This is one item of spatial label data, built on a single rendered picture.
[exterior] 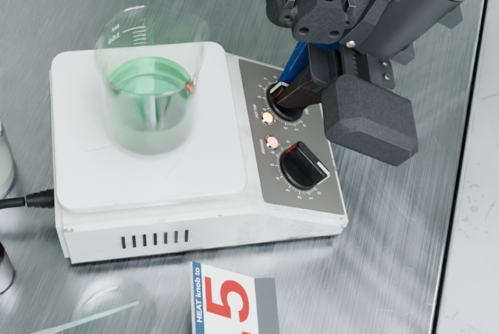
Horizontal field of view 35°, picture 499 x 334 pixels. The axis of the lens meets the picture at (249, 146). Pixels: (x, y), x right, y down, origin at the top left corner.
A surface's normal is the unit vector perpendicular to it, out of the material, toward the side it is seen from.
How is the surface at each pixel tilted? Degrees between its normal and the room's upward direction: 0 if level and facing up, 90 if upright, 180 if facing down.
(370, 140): 86
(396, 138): 48
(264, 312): 0
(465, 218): 0
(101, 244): 90
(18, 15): 0
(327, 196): 30
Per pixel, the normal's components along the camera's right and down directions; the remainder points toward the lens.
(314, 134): 0.57, -0.47
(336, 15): 0.07, 0.84
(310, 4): -0.77, -0.29
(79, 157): 0.09, -0.49
